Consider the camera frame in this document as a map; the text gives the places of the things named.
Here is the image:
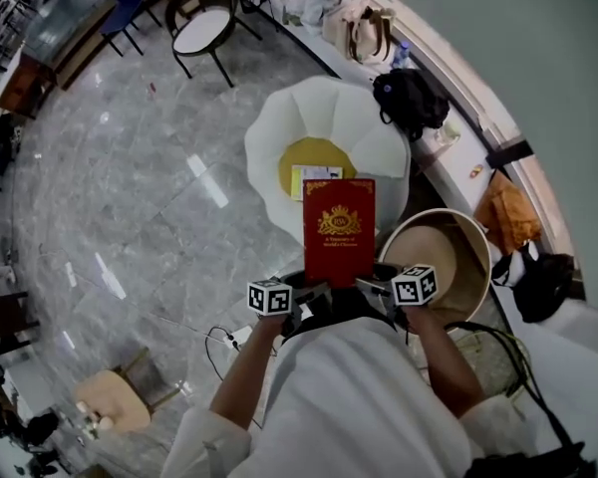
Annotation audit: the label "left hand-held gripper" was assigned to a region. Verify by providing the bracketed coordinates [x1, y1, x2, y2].
[247, 278, 333, 337]

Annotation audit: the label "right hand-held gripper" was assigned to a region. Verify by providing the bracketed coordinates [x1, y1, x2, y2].
[355, 265, 439, 331]

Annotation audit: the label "red hardcover book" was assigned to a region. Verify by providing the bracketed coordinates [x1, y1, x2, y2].
[302, 177, 378, 290]

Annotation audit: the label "white flower-shaped chair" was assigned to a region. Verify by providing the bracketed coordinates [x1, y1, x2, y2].
[243, 75, 413, 278]

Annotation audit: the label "black shoulder bag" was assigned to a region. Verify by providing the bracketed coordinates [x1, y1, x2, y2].
[443, 320, 598, 478]

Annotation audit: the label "person's right forearm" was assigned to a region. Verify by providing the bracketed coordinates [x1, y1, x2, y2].
[406, 304, 484, 417]

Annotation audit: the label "person's left forearm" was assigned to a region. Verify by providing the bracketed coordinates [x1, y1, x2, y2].
[209, 314, 288, 417]

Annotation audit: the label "person's black trousers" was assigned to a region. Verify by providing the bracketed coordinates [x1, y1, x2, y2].
[281, 286, 400, 343]

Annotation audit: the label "white power strip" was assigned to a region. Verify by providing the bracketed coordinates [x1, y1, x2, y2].
[223, 325, 253, 351]

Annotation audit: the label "yellow-edged printed booklet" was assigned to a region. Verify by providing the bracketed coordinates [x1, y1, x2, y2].
[290, 164, 344, 202]

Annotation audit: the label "person's white shirt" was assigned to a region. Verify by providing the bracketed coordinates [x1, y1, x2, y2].
[159, 316, 534, 478]

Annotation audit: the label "yellow round seat cushion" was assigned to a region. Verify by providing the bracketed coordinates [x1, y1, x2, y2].
[277, 136, 359, 203]

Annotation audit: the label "orange-brown cloth bag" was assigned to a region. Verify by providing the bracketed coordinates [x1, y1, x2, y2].
[473, 169, 543, 256]

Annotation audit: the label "black and white backpack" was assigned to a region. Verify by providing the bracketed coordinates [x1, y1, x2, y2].
[490, 241, 577, 324]

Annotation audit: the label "small clear glass jar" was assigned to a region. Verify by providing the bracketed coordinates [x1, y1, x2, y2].
[433, 119, 462, 147]

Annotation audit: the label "black backpack with purple tag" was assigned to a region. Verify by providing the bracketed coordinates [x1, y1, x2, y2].
[372, 67, 450, 142]

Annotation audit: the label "clear plastic water bottle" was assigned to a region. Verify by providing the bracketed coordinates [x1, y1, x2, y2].
[391, 41, 413, 69]

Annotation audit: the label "round light wooden stool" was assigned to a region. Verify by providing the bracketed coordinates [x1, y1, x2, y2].
[74, 349, 180, 435]

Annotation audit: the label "beige tote bag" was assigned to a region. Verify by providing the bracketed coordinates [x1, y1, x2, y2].
[321, 0, 398, 65]

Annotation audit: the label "black chair with white seat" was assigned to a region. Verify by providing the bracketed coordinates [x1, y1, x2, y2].
[164, 0, 263, 89]

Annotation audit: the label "blue chair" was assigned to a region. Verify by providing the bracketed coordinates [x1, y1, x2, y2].
[99, 0, 163, 58]

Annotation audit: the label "small brown wooden cabinet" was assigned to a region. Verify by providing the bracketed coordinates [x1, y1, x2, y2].
[0, 55, 56, 119]

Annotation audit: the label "grey glass-top counter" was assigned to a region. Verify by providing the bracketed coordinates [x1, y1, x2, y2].
[22, 0, 119, 92]

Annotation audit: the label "black cable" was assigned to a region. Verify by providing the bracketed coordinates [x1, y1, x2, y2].
[203, 325, 240, 382]

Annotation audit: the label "yellow wire round side table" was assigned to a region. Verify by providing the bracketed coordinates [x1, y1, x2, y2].
[446, 321, 534, 400]

